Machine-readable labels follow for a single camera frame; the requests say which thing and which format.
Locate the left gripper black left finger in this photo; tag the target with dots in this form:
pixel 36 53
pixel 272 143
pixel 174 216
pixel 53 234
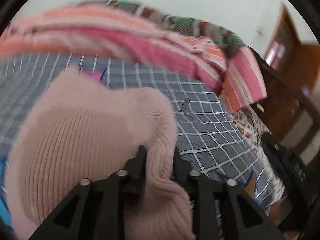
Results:
pixel 96 209

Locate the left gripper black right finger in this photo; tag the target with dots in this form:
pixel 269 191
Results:
pixel 222 210

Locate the pink knit sweater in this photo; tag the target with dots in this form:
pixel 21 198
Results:
pixel 81 129

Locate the grey checked blanket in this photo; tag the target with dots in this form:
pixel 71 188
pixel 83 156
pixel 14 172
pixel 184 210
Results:
pixel 206 136

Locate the floral bed sheet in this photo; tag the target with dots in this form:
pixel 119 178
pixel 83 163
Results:
pixel 251 127

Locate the wooden door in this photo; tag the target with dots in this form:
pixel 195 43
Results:
pixel 296 60

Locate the pink orange striped quilt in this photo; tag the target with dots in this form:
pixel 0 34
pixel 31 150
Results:
pixel 97 30

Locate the floral patchwork quilt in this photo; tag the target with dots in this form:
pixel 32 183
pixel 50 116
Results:
pixel 227 40

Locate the white wall switch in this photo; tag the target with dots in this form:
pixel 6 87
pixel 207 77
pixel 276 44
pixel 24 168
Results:
pixel 261 31

